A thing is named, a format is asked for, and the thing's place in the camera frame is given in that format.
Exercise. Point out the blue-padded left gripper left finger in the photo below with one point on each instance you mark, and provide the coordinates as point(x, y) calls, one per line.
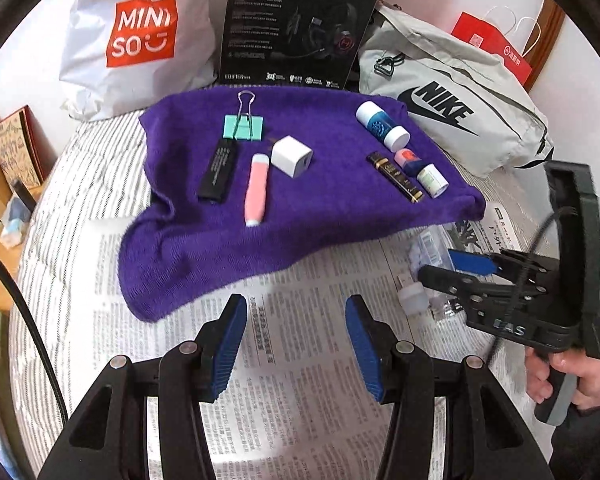
point(220, 340)

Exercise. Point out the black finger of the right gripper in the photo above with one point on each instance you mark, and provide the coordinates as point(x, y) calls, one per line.
point(465, 287)

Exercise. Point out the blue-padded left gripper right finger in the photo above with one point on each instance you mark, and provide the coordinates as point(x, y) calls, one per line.
point(372, 342)

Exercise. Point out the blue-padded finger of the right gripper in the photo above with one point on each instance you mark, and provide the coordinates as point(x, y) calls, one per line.
point(469, 262)

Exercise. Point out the clear candy bottle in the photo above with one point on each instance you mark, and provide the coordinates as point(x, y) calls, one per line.
point(430, 247)

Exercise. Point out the small white round plug light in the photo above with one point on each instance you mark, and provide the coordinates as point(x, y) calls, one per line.
point(413, 299)

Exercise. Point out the black gold Grand Reserve lighter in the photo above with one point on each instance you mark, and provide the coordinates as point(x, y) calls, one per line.
point(395, 176)

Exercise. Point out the small white green-label jar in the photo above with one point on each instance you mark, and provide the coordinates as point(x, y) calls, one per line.
point(432, 180)

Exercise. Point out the blue white cylindrical bottle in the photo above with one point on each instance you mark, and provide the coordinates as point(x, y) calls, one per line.
point(382, 127)

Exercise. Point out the black rectangular lighter stick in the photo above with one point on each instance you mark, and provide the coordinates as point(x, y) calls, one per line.
point(215, 182)

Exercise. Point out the pink white pen-shaped tube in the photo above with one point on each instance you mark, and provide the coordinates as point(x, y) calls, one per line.
point(255, 199)

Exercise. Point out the white USB wall charger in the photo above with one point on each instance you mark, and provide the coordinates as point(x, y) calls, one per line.
point(291, 156)

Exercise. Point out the mint green binder clip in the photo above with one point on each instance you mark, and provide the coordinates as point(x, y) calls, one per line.
point(243, 125)

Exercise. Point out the person's right hand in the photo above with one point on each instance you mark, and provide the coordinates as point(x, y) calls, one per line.
point(572, 361)

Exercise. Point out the newspaper sheet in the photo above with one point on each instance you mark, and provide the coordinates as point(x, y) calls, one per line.
point(296, 406)

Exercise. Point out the purple towel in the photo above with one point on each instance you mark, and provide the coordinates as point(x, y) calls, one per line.
point(179, 248)

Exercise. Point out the grey Nike waist bag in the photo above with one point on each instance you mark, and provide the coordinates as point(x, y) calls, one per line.
point(465, 99)

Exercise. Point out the small red paper bag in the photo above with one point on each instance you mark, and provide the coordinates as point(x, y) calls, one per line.
point(482, 34)

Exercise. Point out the small tissue pack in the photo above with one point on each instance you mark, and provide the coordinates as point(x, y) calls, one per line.
point(15, 221)

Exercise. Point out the patterned book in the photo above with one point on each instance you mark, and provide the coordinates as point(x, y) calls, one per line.
point(19, 158)

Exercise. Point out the black headset box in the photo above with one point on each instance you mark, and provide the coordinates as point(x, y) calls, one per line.
point(310, 43)

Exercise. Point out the white Miniso plastic bag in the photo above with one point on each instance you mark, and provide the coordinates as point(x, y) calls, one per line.
point(124, 55)

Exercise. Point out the wooden door frame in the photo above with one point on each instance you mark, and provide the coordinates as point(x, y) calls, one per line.
point(540, 44)

